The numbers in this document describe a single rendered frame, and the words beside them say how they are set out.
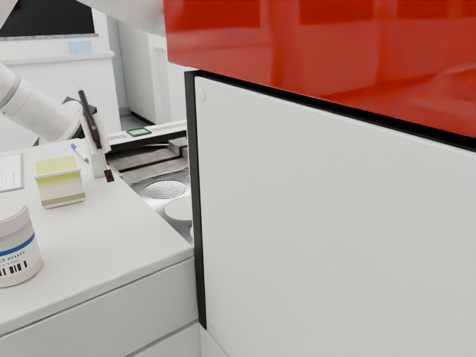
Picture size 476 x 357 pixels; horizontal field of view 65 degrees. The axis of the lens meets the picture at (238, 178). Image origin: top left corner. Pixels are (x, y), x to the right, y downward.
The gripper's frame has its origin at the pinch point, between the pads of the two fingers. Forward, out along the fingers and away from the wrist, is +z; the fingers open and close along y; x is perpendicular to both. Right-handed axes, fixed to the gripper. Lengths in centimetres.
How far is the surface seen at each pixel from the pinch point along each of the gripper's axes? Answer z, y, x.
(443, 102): -26, -30, 40
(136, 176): 10.0, 31.9, -9.1
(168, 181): 8.1, 19.9, -5.9
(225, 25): -29.4, -11.2, 28.4
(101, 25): -13, 233, -234
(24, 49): 4, 268, -176
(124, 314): 7.9, 2.4, 33.6
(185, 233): 8.0, 4.5, 12.5
